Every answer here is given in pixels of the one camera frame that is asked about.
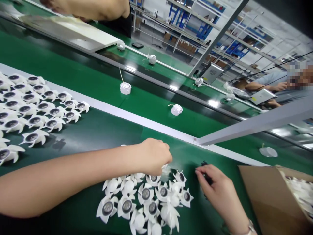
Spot silver box with yellow label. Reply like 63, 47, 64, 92
249, 88, 278, 106

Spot clear plastic bag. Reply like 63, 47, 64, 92
223, 81, 253, 100

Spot white round disc part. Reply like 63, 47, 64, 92
259, 143, 279, 158

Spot grey metal frame post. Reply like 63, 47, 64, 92
188, 0, 250, 77

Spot grey metal frame bar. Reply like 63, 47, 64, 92
193, 102, 313, 146

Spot rows of white impellers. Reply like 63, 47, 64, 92
0, 71, 91, 167

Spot brown cardboard box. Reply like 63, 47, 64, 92
238, 165, 313, 235

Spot white flat tray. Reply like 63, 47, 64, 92
19, 14, 118, 53

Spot pile of white impellers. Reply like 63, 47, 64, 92
97, 169, 195, 235

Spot grey metal machine box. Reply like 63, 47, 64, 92
202, 62, 224, 85

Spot small white fan impeller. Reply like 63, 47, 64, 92
160, 163, 177, 176

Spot heap of white plastic parts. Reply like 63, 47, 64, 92
278, 174, 313, 222

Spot person's right hand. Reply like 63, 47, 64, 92
195, 164, 240, 214

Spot green conveyor belt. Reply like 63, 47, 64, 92
0, 0, 313, 157

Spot warehouse shelving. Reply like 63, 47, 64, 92
129, 0, 313, 75

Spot person's left hand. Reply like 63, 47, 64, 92
137, 138, 173, 176

